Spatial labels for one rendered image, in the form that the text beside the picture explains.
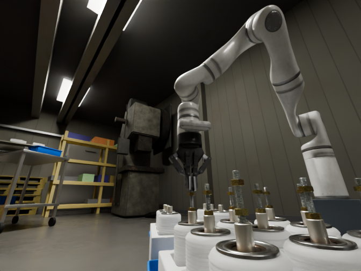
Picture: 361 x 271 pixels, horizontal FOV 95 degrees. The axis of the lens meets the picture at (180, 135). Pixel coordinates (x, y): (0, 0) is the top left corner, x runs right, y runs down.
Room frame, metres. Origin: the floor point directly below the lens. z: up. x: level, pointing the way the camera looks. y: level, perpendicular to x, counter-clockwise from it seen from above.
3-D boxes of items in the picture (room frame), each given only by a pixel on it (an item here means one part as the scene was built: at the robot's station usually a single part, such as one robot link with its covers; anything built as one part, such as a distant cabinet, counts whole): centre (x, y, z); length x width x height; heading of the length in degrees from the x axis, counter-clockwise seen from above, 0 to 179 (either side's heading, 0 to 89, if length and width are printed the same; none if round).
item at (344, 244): (0.27, -0.20, 0.25); 0.08 x 0.08 x 0.01
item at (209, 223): (0.36, -0.05, 0.26); 0.02 x 0.02 x 0.03
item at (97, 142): (4.54, 2.20, 0.97); 2.16 x 0.59 x 1.95; 132
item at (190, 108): (0.49, -0.03, 0.62); 0.09 x 0.07 x 0.15; 158
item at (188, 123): (0.46, -0.03, 0.52); 0.11 x 0.09 x 0.06; 14
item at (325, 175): (0.62, -0.52, 0.39); 0.09 x 0.09 x 0.17; 42
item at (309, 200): (0.27, -0.20, 0.30); 0.01 x 0.01 x 0.08
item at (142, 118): (3.71, 0.89, 1.40); 1.46 x 1.30 x 2.80; 42
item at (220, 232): (0.36, -0.05, 0.25); 0.08 x 0.08 x 0.01
